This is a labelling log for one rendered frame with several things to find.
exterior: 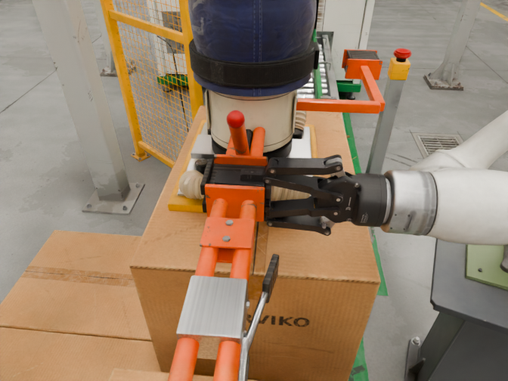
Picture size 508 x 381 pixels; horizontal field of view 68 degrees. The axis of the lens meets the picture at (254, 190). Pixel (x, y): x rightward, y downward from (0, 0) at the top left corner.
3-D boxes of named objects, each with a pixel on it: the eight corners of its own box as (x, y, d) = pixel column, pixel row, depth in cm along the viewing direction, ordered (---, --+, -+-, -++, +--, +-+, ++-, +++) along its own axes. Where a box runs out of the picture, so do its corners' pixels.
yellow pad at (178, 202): (201, 125, 97) (199, 108, 94) (240, 127, 97) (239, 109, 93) (168, 212, 70) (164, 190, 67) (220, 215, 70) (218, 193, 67)
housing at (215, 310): (192, 298, 43) (187, 274, 40) (250, 303, 43) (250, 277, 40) (177, 357, 38) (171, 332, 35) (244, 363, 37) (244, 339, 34)
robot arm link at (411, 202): (422, 249, 52) (378, 246, 52) (407, 206, 59) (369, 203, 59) (443, 199, 46) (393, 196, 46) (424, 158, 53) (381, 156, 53)
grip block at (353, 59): (341, 67, 102) (344, 48, 99) (373, 68, 102) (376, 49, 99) (345, 78, 95) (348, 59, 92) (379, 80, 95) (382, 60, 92)
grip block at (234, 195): (211, 184, 61) (209, 153, 57) (271, 187, 60) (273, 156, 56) (201, 218, 54) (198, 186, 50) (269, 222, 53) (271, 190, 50)
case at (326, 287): (209, 210, 132) (199, 104, 107) (323, 216, 129) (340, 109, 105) (163, 383, 84) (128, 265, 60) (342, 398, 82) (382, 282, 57)
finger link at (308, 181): (340, 205, 51) (344, 197, 51) (261, 187, 51) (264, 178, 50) (338, 187, 55) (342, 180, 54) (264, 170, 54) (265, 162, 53)
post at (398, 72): (351, 228, 218) (390, 57, 156) (363, 229, 218) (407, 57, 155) (352, 236, 213) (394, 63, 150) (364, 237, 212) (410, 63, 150)
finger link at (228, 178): (263, 190, 52) (264, 185, 51) (214, 186, 52) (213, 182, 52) (265, 177, 54) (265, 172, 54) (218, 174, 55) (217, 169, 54)
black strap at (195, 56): (202, 44, 79) (201, 23, 76) (314, 47, 77) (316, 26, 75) (177, 85, 61) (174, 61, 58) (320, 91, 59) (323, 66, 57)
